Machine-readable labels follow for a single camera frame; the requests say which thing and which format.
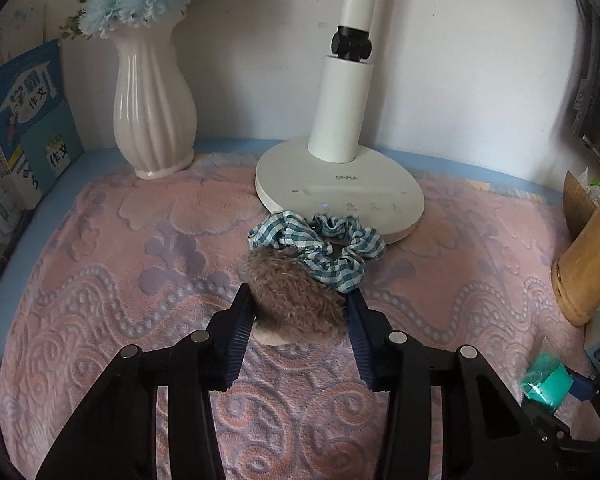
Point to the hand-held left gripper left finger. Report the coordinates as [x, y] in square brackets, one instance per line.
[237, 330]

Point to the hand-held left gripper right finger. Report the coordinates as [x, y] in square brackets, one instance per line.
[362, 345]

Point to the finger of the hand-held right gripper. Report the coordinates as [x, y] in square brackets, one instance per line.
[579, 389]

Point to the brown fuzzy plush item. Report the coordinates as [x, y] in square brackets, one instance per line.
[295, 295]

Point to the teal plaid scrunchie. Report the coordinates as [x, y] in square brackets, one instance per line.
[300, 240]

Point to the pink patterned blanket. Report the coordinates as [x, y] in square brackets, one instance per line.
[130, 285]

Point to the brown pen holder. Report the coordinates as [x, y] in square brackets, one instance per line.
[590, 270]

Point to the white ribbed vase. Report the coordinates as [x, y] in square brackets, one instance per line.
[152, 110]

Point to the white desk lamp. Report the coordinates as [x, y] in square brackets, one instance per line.
[340, 110]

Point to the small teal booklet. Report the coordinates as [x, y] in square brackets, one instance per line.
[52, 152]

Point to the dark framed picture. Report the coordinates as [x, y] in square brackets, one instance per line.
[595, 85]

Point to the blue cover book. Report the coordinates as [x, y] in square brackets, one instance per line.
[25, 90]

